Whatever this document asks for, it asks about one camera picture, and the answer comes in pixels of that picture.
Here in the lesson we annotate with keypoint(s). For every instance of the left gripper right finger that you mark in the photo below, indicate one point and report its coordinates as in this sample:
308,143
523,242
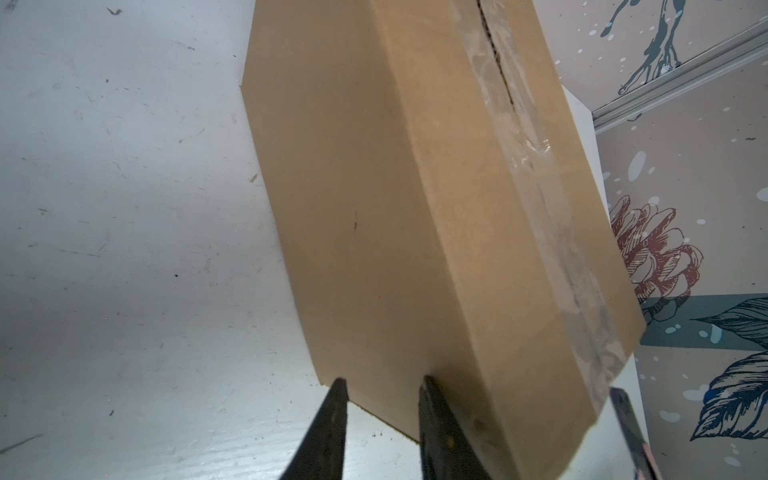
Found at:
445,452

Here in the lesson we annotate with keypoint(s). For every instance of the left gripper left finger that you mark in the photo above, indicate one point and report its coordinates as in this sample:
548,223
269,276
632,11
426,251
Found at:
320,456

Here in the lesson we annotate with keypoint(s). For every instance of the red black utility knife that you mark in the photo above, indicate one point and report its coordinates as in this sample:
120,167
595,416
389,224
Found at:
637,446

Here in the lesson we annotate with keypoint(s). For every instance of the brown cardboard express box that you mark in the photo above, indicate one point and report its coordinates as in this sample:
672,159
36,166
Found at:
439,217

